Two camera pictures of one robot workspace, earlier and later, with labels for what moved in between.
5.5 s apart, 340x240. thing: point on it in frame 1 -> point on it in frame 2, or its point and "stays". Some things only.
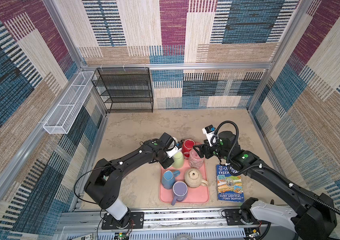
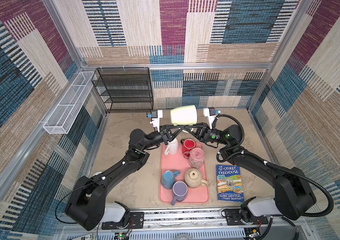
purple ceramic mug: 180,190 stays
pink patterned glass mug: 195,162 stays
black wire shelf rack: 125,89 stays
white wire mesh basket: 68,110 stays
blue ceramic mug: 168,178 stays
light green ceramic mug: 178,158 -> 186,115
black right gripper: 205,147 -> 203,133
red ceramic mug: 188,144 stays
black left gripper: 166,165 -> 166,136
